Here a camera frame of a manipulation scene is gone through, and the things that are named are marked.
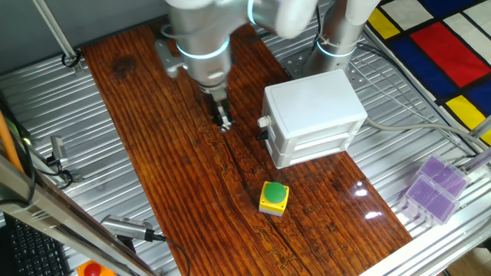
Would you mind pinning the white plastic drawer cabinet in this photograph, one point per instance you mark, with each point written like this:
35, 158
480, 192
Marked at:
314, 99

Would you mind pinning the black keyboard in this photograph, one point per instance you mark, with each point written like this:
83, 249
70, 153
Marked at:
34, 253

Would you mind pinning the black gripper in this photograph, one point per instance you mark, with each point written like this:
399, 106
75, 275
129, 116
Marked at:
218, 100

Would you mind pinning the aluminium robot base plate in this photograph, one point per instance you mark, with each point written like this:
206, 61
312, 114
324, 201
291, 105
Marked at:
295, 65

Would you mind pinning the thin grey diagonal strut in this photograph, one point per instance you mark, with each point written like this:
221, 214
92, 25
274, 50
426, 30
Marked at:
53, 27

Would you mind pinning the grey camera on stand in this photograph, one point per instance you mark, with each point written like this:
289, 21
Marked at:
58, 149

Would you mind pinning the ribbed silver camera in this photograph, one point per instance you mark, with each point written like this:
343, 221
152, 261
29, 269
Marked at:
126, 227

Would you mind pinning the orange rod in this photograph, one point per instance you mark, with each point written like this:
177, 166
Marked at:
7, 142

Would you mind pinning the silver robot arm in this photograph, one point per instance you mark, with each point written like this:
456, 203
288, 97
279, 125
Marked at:
203, 34

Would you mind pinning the aluminium profile rail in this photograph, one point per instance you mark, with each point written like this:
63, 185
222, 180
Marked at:
433, 245

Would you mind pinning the colourful checked cloth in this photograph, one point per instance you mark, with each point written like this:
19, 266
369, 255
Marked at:
441, 50

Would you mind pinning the purple pipette tip box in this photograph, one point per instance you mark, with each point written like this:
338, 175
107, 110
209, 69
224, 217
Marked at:
429, 199
445, 176

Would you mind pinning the red stop button orange box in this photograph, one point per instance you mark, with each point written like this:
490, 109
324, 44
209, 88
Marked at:
92, 269

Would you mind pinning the green push button yellow box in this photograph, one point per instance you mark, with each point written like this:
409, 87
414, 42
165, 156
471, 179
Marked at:
274, 195

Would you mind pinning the steel frame beam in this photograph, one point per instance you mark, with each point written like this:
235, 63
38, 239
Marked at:
38, 207

